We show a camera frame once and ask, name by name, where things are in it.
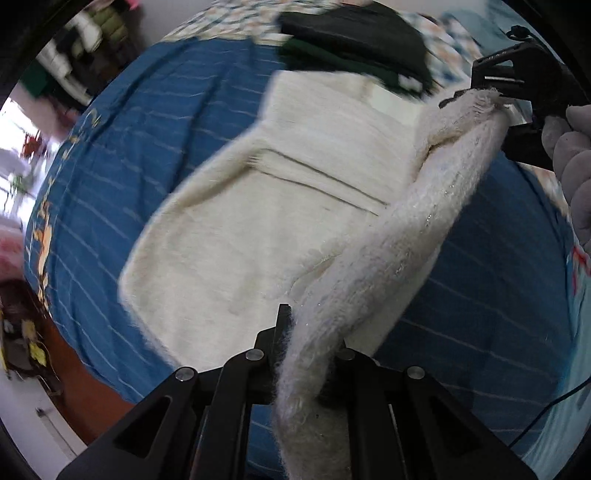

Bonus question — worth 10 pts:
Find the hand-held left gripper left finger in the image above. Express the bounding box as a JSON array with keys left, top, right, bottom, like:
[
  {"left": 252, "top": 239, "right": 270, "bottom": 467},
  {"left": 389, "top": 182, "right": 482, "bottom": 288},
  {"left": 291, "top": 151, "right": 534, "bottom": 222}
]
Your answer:
[{"left": 56, "top": 304, "right": 293, "bottom": 480}]

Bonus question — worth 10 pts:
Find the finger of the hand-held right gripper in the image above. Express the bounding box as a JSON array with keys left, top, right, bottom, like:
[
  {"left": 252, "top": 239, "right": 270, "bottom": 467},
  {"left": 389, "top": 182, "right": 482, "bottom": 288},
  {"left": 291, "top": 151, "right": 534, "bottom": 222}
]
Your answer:
[{"left": 438, "top": 90, "right": 476, "bottom": 109}]

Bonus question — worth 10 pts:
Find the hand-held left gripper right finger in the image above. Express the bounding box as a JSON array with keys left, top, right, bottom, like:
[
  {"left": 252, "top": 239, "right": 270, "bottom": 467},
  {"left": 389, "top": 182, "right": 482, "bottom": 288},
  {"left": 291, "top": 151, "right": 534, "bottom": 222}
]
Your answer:
[{"left": 318, "top": 339, "right": 539, "bottom": 480}]

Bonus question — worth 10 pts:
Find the cream knitted sweater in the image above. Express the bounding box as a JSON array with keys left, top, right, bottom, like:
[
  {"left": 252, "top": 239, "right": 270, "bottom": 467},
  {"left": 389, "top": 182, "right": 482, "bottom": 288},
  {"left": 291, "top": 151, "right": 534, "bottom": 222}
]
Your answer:
[{"left": 117, "top": 71, "right": 509, "bottom": 480}]

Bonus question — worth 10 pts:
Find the cluttered clothes shelf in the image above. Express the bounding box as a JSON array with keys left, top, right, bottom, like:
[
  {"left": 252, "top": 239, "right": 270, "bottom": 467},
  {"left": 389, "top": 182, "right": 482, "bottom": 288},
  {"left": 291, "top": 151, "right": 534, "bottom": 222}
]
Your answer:
[{"left": 21, "top": 0, "right": 144, "bottom": 109}]

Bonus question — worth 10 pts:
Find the person's right hand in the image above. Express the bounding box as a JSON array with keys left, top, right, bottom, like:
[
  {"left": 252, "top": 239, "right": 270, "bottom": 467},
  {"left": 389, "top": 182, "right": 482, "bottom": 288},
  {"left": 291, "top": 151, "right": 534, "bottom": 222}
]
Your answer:
[{"left": 540, "top": 104, "right": 591, "bottom": 257}]

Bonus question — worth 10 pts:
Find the black folded garment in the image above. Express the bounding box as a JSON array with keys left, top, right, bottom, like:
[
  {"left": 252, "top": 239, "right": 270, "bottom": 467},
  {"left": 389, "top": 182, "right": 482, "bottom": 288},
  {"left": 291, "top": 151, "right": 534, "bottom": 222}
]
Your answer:
[{"left": 279, "top": 4, "right": 432, "bottom": 86}]

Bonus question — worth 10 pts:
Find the dark green folded garment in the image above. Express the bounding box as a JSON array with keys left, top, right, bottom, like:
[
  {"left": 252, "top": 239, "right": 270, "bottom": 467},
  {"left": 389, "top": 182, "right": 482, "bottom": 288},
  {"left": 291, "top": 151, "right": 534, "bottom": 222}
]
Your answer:
[{"left": 277, "top": 37, "right": 428, "bottom": 97}]

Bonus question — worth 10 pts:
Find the blue striped bed sheet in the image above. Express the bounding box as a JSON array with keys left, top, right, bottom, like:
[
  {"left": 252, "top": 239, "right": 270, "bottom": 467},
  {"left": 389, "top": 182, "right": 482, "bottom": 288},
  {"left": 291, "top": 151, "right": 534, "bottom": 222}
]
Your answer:
[{"left": 25, "top": 39, "right": 578, "bottom": 476}]

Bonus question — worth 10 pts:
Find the brown wooden bed frame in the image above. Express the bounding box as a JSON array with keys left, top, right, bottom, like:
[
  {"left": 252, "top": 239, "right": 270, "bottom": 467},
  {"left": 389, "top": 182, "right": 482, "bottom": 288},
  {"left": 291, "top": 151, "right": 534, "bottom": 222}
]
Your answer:
[{"left": 0, "top": 279, "right": 144, "bottom": 450}]

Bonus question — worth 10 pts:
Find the black cable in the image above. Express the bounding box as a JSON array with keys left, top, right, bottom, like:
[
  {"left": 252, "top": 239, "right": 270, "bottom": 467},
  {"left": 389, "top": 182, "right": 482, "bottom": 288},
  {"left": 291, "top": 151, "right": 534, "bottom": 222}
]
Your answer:
[{"left": 508, "top": 374, "right": 591, "bottom": 448}]

